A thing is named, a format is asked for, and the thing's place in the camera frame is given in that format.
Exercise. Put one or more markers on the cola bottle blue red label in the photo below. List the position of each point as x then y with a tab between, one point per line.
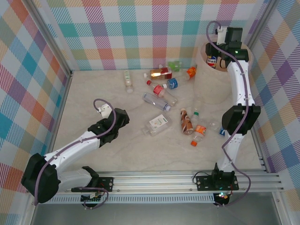
212	62

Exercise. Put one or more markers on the clear bottle white label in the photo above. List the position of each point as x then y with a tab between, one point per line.
158	123

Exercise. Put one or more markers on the clear bluish water bottle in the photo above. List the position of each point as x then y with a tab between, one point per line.
154	101

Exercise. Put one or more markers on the small bottle green white label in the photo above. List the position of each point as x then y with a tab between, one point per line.
128	80

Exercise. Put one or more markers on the red label red cap bottle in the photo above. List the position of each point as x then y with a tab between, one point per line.
158	90

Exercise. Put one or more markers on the slim bottle orange label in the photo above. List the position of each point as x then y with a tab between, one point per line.
191	72

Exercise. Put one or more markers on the blue label bottle white cap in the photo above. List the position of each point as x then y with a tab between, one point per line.
172	83

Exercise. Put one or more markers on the brown coffee bottle orange cap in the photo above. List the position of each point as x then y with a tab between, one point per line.
185	120

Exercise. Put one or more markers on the green label clear bottle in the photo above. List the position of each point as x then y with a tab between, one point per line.
175	65

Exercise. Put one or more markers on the clear bottle green cap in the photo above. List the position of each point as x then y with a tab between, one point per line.
195	114

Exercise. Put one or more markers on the orange cap orange label bottle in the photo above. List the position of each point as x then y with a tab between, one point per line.
200	131

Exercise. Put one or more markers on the clear bottle blue cap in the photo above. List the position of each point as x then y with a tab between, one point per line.
215	125

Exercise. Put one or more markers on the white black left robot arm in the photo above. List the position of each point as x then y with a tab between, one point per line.
70	150

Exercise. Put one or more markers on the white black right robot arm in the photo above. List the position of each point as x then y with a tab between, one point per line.
241	89

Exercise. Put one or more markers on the beige cylindrical bin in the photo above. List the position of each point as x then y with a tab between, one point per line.
208	89

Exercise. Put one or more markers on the amber tea bottle white cap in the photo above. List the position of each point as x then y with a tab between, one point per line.
159	73

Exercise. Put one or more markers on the small control circuit board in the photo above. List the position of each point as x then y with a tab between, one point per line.
222	196
91	200

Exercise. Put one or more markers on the aluminium frame post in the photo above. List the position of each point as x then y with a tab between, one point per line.
29	215
280	211
50	38
262	23

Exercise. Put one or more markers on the aluminium side rail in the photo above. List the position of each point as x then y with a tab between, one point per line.
261	157
61	110

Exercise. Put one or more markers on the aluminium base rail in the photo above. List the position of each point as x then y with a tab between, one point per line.
152	181

